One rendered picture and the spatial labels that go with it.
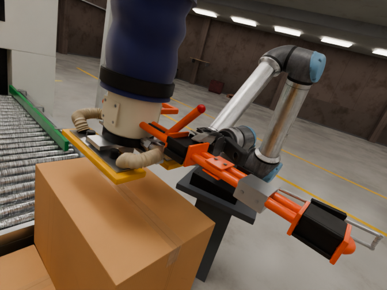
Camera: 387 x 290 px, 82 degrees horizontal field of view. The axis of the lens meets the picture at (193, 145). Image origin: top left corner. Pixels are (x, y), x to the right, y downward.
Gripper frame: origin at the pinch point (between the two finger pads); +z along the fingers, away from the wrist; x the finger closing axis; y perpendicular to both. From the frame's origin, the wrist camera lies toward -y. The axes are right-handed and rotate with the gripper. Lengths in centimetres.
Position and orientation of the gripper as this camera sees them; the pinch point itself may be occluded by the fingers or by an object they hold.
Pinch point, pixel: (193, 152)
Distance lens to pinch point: 59.2
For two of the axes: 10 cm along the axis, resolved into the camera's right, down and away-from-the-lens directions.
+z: -6.2, 1.2, -7.7
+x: 2.6, -9.0, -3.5
